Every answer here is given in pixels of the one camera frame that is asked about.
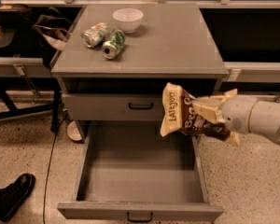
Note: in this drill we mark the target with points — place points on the black boot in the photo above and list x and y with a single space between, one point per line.
14 195

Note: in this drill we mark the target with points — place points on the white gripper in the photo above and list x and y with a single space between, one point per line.
237 113

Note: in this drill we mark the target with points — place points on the green soda can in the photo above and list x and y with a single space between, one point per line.
114 45

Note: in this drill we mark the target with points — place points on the brown sea salt chip bag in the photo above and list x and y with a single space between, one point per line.
179 116

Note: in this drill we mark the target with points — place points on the grey drawer cabinet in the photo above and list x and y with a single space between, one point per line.
172 44

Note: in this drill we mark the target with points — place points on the dark bag with strap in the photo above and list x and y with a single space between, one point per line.
53 29

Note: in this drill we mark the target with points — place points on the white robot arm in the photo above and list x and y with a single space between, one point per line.
264 120

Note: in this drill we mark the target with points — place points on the silver orange soda can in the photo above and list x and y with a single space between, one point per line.
96 34

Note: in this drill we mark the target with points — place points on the white bowl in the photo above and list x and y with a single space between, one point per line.
128 19

